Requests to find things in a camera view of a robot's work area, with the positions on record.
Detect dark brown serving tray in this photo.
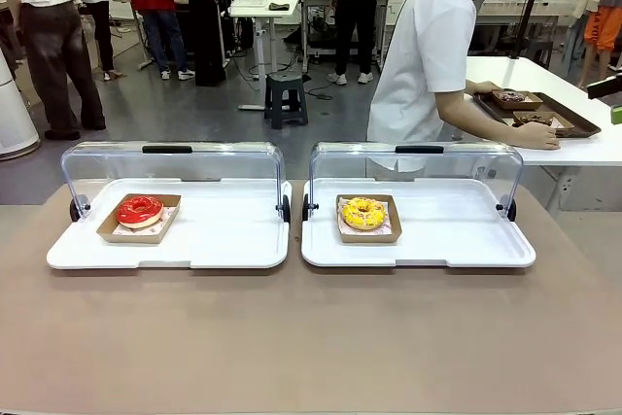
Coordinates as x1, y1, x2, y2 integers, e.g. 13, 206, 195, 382
473, 88, 603, 140

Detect chocolate donut with nuts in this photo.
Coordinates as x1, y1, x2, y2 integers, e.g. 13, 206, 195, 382
512, 110, 576, 137

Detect chocolate donut white sprinkles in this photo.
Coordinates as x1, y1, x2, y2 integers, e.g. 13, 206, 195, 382
490, 88, 544, 112

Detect person's right forearm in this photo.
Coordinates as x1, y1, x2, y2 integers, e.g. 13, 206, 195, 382
436, 91, 529, 149

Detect person's white t-shirt torso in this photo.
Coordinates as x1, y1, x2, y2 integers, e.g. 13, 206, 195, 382
366, 0, 478, 173

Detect printed paper donut liner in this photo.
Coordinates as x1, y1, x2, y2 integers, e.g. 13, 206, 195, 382
338, 196, 393, 236
112, 204, 178, 236

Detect yellow sprinkled donut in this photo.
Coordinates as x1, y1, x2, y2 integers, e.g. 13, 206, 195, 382
342, 196, 389, 231
335, 193, 403, 244

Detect red glazed donut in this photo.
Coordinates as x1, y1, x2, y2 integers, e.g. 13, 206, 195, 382
96, 192, 183, 245
116, 194, 165, 230

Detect person's right hand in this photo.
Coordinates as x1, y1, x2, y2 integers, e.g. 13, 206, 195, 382
518, 121, 563, 152

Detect mannequin with orange shorts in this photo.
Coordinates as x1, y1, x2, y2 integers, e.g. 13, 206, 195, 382
570, 0, 622, 90

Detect large white table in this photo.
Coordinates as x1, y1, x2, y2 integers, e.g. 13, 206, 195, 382
449, 54, 622, 213

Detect black stand pole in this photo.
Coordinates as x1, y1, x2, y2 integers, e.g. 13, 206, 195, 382
509, 0, 551, 62

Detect white workbench with clutter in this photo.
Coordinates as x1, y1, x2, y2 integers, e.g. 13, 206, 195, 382
471, 0, 575, 54

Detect white display tray base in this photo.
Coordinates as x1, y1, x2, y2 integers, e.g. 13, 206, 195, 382
46, 177, 294, 270
300, 177, 537, 268

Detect clear domed display lid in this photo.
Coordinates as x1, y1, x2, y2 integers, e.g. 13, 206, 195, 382
303, 140, 525, 223
60, 140, 292, 223

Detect grey plastic step stool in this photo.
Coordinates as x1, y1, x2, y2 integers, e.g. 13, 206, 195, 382
263, 71, 309, 130

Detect white height-adjustable desk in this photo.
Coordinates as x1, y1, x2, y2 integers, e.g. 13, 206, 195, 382
227, 0, 300, 112

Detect dark hanging garments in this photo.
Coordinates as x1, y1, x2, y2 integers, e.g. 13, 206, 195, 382
187, 0, 235, 88

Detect bystander in black trousers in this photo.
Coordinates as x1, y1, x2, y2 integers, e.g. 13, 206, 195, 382
72, 0, 119, 83

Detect bystander in brown trousers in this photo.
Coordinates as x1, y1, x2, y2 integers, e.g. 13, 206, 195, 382
0, 0, 108, 141

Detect white air purifier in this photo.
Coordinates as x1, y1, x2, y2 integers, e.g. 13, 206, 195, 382
0, 48, 42, 161

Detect metal frame robot table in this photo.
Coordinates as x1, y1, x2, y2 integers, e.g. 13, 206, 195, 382
294, 0, 396, 72

